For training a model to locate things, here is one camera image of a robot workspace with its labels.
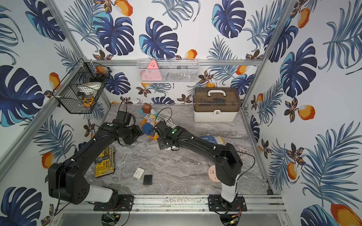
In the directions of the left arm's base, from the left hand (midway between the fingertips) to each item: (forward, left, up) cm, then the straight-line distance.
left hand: (141, 132), depth 83 cm
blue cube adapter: (+10, 0, -9) cm, 14 cm away
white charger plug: (-19, 0, -15) cm, 24 cm away
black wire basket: (+10, +39, +19) cm, 45 cm away
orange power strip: (+6, -5, -15) cm, 17 cm away
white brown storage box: (+24, -46, +3) cm, 52 cm away
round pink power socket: (-16, -43, -14) cm, 48 cm away
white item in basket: (+16, +29, +18) cm, 38 cm away
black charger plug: (-22, -6, -15) cm, 28 cm away
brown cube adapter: (+27, +4, -8) cm, 29 cm away
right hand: (-3, -14, -3) cm, 15 cm away
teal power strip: (+29, +11, -14) cm, 34 cm away
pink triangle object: (+33, -2, +18) cm, 38 cm away
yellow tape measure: (+11, +31, +12) cm, 35 cm away
